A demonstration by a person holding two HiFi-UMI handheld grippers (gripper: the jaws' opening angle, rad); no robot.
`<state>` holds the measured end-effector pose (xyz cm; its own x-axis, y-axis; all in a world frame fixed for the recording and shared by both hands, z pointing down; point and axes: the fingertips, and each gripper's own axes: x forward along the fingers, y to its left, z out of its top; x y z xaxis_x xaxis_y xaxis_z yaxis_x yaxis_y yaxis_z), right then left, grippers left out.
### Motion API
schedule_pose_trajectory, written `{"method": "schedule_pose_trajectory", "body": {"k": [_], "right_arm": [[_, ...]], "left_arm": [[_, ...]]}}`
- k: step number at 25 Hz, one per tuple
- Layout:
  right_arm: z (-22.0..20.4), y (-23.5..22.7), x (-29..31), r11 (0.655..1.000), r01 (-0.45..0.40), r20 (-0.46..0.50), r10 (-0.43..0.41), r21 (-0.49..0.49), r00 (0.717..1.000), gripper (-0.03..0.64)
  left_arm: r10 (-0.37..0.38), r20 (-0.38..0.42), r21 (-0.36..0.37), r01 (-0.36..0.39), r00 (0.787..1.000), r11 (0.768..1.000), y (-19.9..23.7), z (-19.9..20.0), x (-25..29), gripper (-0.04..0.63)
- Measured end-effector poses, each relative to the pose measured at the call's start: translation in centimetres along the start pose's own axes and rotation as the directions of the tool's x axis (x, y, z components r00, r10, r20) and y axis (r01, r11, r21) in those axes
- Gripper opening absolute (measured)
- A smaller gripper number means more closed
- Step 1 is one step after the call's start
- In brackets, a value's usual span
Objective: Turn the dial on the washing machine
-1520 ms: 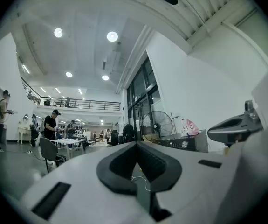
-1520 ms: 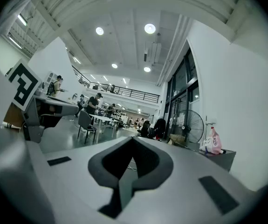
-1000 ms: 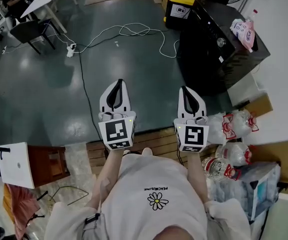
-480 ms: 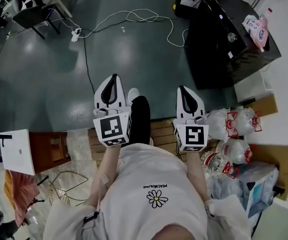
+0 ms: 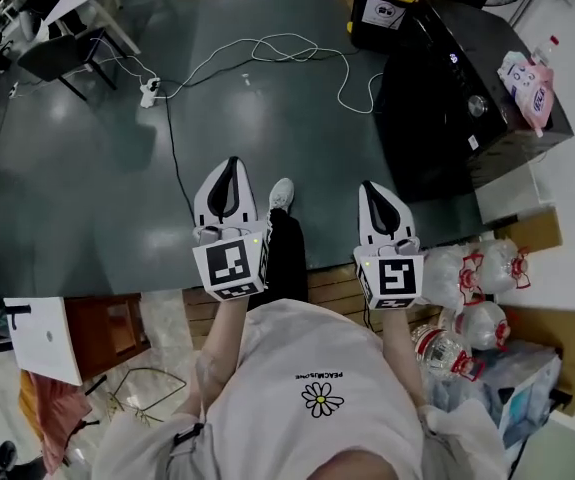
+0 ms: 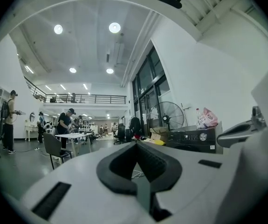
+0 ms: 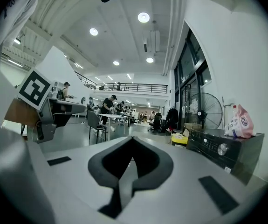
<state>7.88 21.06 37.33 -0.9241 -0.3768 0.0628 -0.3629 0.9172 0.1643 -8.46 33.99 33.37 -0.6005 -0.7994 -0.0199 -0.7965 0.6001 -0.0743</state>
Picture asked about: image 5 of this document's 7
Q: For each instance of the person's left forearm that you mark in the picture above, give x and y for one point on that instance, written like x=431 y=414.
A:
x=219 y=348

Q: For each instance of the pink cloth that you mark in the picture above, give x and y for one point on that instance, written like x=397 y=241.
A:
x=57 y=413

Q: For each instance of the yellow and black box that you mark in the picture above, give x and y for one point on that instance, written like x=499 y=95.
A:
x=382 y=18

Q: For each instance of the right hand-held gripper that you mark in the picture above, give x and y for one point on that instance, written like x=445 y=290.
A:
x=394 y=278

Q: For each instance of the person's white shirt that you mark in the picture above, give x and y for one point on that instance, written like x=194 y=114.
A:
x=292 y=348

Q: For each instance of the person's black trouser leg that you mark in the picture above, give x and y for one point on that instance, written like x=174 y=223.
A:
x=287 y=253

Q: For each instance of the pink detergent pouch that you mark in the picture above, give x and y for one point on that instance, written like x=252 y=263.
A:
x=527 y=88

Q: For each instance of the grey plastic storage box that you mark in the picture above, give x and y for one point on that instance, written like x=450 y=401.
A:
x=527 y=393

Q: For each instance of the black chair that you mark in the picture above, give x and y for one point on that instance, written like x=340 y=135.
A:
x=57 y=55

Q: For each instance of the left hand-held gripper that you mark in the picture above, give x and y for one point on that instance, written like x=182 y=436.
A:
x=227 y=268

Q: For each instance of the large cardboard sheet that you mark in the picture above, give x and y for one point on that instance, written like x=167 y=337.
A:
x=574 y=348

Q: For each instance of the white board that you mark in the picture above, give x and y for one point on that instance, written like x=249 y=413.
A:
x=42 y=338

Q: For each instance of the white box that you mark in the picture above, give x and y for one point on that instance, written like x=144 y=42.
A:
x=509 y=195

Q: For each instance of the person's white sneaker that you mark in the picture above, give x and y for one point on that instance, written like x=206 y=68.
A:
x=282 y=195

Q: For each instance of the black washing machine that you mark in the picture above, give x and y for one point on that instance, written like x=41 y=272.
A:
x=427 y=118

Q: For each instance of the round brushed metal knob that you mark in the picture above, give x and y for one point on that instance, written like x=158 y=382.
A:
x=477 y=105

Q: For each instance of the person's right forearm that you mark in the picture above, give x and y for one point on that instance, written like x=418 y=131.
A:
x=402 y=353

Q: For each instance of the white power strip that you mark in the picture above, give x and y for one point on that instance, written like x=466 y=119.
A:
x=149 y=93

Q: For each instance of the small cardboard sheet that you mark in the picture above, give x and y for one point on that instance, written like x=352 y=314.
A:
x=532 y=230

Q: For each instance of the clear bottle with red cap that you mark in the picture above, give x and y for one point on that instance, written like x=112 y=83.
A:
x=544 y=50

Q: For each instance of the brown wooden cabinet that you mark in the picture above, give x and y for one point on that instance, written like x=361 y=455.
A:
x=107 y=328

